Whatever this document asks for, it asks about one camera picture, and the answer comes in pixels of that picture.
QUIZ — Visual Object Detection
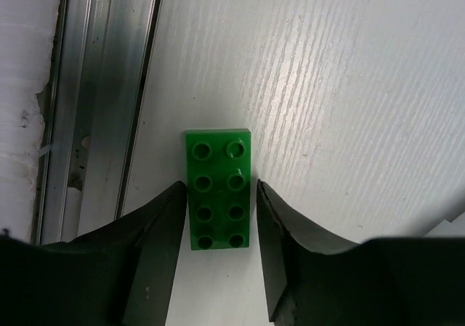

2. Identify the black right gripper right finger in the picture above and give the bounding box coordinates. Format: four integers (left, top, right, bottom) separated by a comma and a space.
256, 181, 464, 325

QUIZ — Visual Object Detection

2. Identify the green studded lego plate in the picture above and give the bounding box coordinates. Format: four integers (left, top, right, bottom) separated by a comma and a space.
185, 129, 251, 250

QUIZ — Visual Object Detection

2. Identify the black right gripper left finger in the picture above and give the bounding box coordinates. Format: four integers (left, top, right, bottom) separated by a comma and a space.
1, 182, 186, 325

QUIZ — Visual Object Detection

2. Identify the aluminium table rail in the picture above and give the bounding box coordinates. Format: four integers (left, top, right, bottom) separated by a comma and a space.
31, 0, 161, 244

